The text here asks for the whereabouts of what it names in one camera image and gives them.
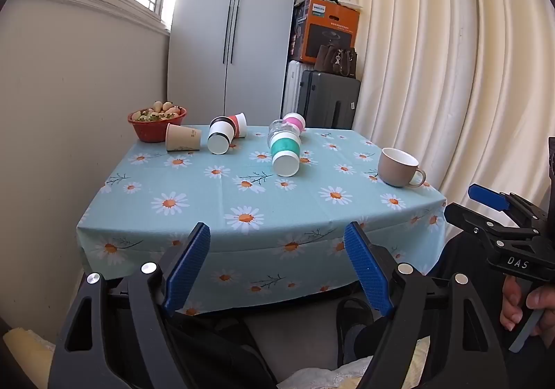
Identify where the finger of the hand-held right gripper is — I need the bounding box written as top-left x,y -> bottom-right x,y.
468,184 -> 548,223
443,202 -> 538,253

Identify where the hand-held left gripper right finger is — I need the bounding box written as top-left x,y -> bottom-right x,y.
344,221 -> 509,389

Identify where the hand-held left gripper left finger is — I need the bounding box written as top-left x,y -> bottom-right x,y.
48,222 -> 212,389

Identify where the person's right forearm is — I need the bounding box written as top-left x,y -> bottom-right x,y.
505,330 -> 555,389

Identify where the tan paper cup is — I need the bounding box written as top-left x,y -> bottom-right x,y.
165,123 -> 203,153

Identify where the white cup with black band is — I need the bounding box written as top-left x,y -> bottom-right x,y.
207,116 -> 237,155

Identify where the white cup with teal band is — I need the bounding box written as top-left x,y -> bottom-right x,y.
269,131 -> 302,177

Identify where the white cup with red band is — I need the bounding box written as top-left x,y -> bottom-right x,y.
229,112 -> 248,139

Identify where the white cup with pink band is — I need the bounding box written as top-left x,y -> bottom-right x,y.
283,112 -> 306,132

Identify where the person's right hand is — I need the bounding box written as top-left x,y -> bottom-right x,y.
499,275 -> 555,335

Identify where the black slipper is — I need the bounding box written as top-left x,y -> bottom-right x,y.
336,297 -> 378,368

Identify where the beige ceramic mug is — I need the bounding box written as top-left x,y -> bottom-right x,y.
377,147 -> 427,188

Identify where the blue daisy print tablecloth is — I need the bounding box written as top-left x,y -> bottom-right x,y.
76,124 -> 447,316

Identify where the cream lace cloth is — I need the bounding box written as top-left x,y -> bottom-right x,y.
277,341 -> 421,389

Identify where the cream curtain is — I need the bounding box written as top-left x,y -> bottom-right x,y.
338,0 -> 555,238

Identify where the red plastic bowl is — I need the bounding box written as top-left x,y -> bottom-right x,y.
128,106 -> 188,142

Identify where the pile of beige food pieces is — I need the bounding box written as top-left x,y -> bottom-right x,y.
131,101 -> 182,123

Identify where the dark grey suitcase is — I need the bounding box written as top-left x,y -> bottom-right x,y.
297,70 -> 361,130

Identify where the yellow cushion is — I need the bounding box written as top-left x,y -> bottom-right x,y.
2,326 -> 55,389

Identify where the white suitcase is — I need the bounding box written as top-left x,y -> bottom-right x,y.
282,60 -> 304,118

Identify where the brown handbag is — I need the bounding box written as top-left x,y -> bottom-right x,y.
314,44 -> 358,78

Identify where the orange cardboard box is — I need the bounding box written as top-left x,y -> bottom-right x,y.
290,0 -> 360,64

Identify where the white wardrobe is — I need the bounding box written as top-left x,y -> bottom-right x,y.
167,0 -> 302,130

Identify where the black wardrobe handle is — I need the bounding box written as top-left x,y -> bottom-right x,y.
230,0 -> 244,64
222,0 -> 237,64

